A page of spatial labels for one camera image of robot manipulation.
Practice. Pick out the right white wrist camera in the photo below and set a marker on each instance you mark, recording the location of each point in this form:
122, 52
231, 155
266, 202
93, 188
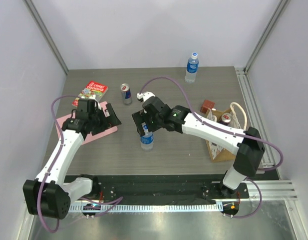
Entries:
142, 97

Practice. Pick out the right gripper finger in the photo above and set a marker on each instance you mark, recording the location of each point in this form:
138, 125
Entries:
139, 119
153, 127

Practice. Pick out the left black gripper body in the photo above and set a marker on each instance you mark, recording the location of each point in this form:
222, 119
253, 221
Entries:
98, 120

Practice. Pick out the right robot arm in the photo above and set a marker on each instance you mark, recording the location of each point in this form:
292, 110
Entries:
245, 145

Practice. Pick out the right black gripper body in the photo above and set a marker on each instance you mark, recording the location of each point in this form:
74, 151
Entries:
152, 122

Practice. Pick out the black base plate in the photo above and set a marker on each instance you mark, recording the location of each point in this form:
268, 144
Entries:
164, 190

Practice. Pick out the slotted cable duct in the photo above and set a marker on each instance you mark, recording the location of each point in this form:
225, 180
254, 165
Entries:
83, 207

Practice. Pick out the Red Bull can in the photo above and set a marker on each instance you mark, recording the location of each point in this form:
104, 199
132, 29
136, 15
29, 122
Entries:
226, 118
126, 94

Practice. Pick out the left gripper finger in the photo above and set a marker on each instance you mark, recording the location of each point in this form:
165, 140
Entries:
98, 129
112, 118

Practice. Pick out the red children's book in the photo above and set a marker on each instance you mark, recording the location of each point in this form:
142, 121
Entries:
93, 90

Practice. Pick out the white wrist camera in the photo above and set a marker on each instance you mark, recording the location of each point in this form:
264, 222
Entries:
97, 105
142, 97

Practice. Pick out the Pocari Sweat bottle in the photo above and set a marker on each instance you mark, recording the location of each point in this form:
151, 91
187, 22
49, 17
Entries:
192, 68
147, 140

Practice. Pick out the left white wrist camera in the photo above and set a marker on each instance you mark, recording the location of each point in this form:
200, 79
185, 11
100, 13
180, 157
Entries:
97, 105

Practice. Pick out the cat print canvas bag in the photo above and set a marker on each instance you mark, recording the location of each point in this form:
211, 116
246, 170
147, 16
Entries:
218, 153

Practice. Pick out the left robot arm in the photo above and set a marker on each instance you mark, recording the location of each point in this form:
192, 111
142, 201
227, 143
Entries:
47, 194

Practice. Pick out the red cube power adapter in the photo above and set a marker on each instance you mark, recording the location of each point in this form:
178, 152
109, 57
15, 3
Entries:
206, 105

